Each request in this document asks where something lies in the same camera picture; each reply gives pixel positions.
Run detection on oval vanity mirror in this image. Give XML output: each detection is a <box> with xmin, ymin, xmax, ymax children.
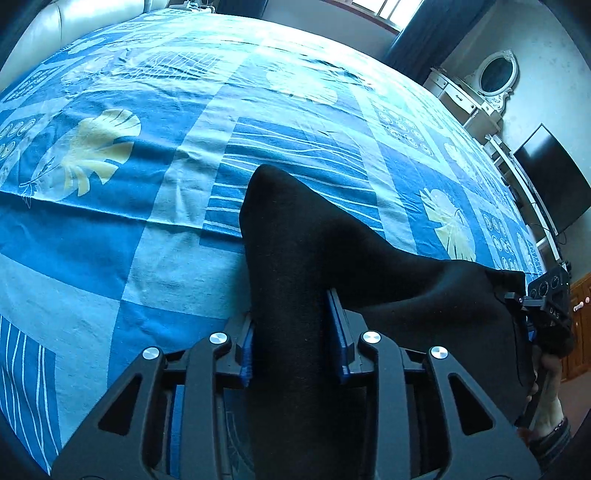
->
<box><xmin>475</xmin><ymin>50</ymin><xmax>519</xmax><ymax>113</ymax></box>

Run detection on blue patterned bed sheet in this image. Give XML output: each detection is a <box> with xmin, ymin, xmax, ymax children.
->
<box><xmin>1</xmin><ymin>9</ymin><xmax>544</xmax><ymax>472</ymax></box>

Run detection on black flat television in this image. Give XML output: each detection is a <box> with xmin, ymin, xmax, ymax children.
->
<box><xmin>514</xmin><ymin>124</ymin><xmax>590</xmax><ymax>235</ymax></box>

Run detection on cream tufted leather headboard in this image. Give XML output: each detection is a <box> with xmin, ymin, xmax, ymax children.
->
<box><xmin>1</xmin><ymin>0</ymin><xmax>168</xmax><ymax>89</ymax></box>

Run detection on right dark blue curtain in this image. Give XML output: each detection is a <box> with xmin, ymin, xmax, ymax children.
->
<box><xmin>383</xmin><ymin>0</ymin><xmax>495</xmax><ymax>84</ymax></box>

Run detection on brown wooden wardrobe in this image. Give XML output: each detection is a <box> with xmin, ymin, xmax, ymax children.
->
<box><xmin>562</xmin><ymin>274</ymin><xmax>590</xmax><ymax>381</ymax></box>

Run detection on white tv cabinet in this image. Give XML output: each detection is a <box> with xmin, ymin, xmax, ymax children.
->
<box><xmin>485</xmin><ymin>134</ymin><xmax>569</xmax><ymax>272</ymax></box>

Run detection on white vanity dresser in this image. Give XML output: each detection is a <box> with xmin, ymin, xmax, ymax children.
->
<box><xmin>424</xmin><ymin>68</ymin><xmax>502</xmax><ymax>145</ymax></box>

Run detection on black pants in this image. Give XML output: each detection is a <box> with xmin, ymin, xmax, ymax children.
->
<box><xmin>239</xmin><ymin>165</ymin><xmax>540</xmax><ymax>479</ymax></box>

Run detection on person right hand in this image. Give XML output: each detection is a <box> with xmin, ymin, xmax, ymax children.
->
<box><xmin>518</xmin><ymin>347</ymin><xmax>565</xmax><ymax>444</ymax></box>

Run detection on window with frame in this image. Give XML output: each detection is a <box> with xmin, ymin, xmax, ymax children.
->
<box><xmin>328</xmin><ymin>0</ymin><xmax>424</xmax><ymax>33</ymax></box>

